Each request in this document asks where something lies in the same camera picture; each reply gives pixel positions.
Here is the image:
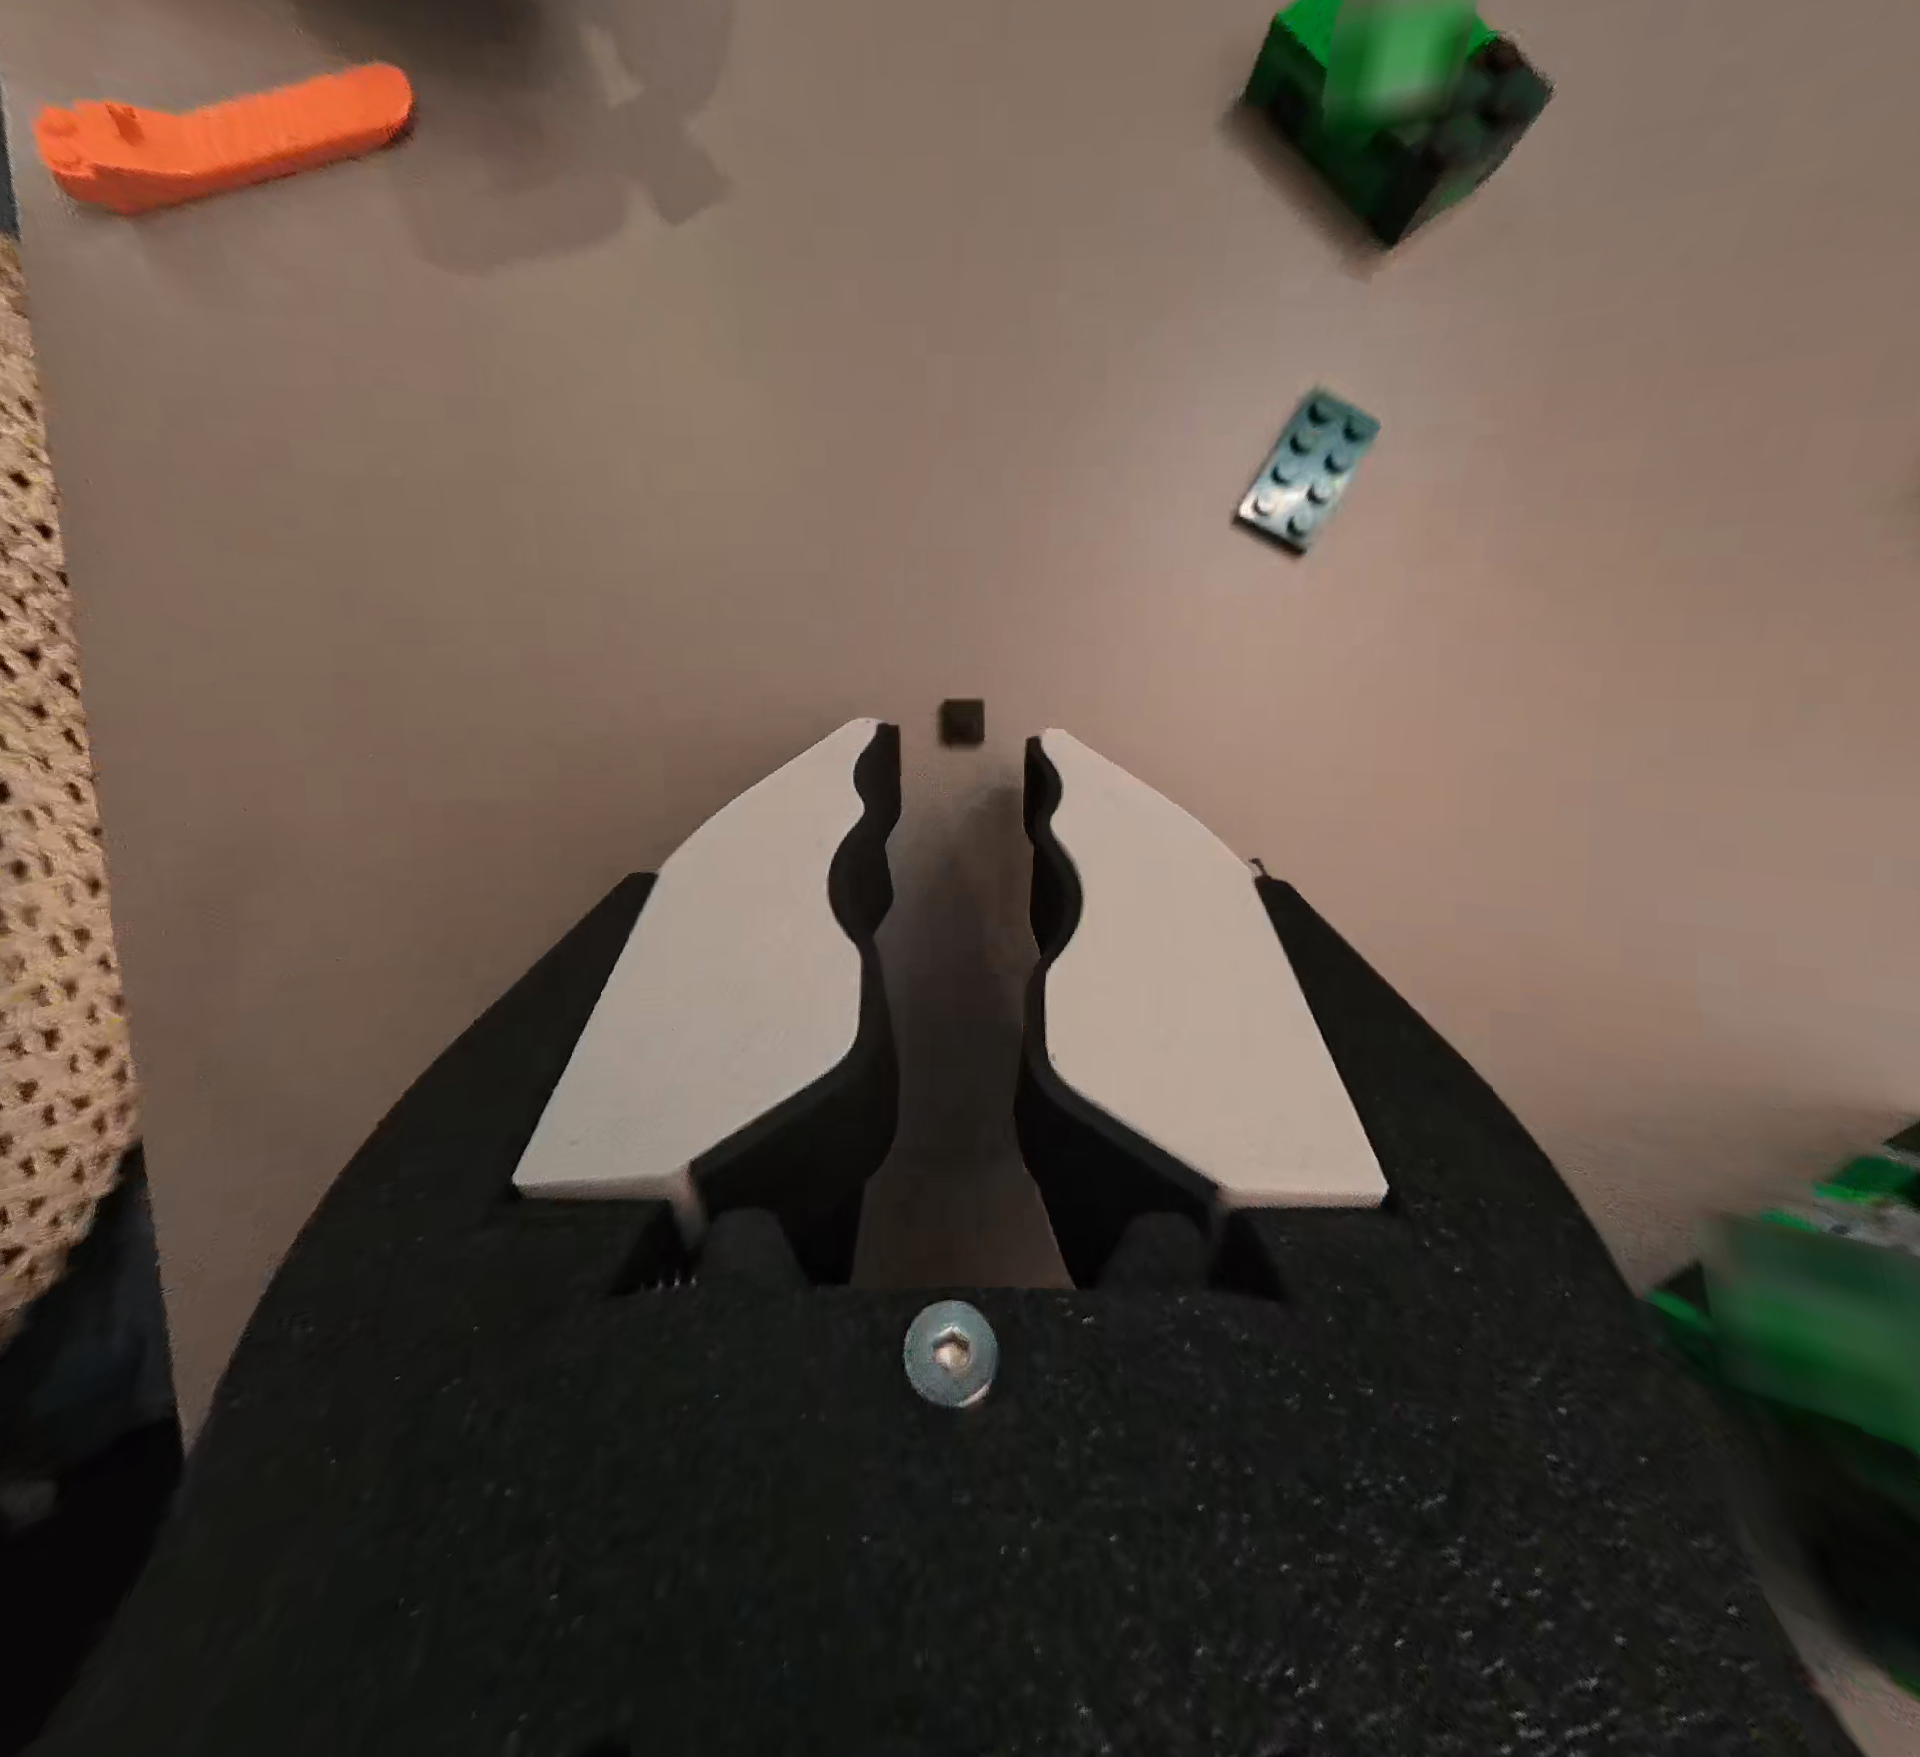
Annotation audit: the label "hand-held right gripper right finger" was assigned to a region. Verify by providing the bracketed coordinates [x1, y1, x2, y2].
[1018, 727, 1390, 1211]

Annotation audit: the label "small green brick assembly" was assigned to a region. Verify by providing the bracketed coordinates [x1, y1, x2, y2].
[1242, 0, 1554, 251]

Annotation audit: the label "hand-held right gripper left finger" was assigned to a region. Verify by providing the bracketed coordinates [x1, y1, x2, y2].
[513, 719, 905, 1204]

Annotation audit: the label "orange brick separator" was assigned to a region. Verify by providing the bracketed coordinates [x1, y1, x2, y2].
[34, 63, 417, 216]

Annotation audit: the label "tall green blocky brick figure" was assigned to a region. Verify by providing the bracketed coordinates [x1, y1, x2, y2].
[1643, 1119, 1920, 1638]

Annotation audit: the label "dark green brick plate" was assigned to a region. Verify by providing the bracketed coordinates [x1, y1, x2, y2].
[1234, 384, 1386, 558]

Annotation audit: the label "person's dark trousers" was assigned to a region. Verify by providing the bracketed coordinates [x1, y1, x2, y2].
[0, 1141, 189, 1757]

